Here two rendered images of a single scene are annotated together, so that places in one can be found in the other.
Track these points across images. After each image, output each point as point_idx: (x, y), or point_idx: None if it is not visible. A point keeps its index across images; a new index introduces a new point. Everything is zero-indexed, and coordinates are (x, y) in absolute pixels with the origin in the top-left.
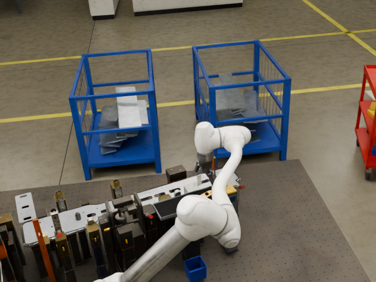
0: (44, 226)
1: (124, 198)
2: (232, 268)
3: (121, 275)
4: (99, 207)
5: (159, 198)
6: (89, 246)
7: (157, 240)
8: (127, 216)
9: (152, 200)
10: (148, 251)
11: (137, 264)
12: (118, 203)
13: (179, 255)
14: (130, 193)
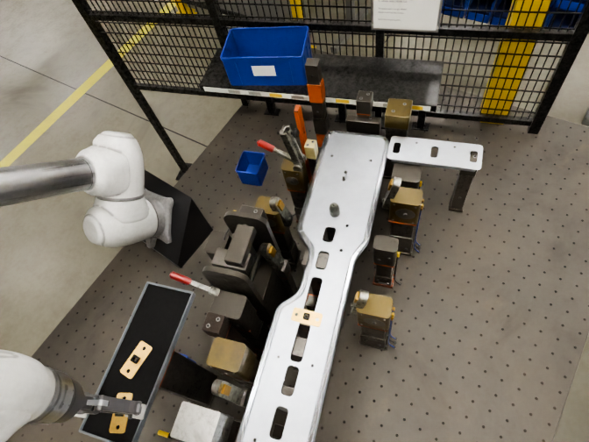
0: (355, 163)
1: (237, 247)
2: (139, 438)
3: (88, 162)
4: (341, 254)
5: (237, 344)
6: (359, 265)
7: (4, 174)
8: (393, 362)
9: (283, 353)
10: (22, 167)
11: (45, 162)
12: (234, 233)
13: (231, 380)
14: (471, 414)
